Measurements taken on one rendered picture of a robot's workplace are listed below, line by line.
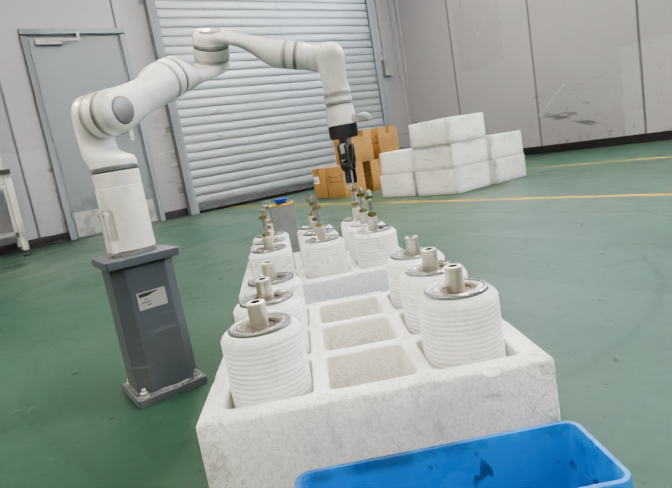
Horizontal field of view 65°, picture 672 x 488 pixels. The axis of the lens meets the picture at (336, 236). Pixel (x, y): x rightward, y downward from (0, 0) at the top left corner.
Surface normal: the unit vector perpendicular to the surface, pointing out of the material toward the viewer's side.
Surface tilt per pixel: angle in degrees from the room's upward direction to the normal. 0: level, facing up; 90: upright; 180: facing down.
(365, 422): 90
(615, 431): 0
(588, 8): 90
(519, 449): 88
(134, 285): 90
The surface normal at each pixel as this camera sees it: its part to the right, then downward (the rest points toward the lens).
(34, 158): 0.57, 0.04
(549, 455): 0.06, 0.11
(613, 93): -0.81, 0.22
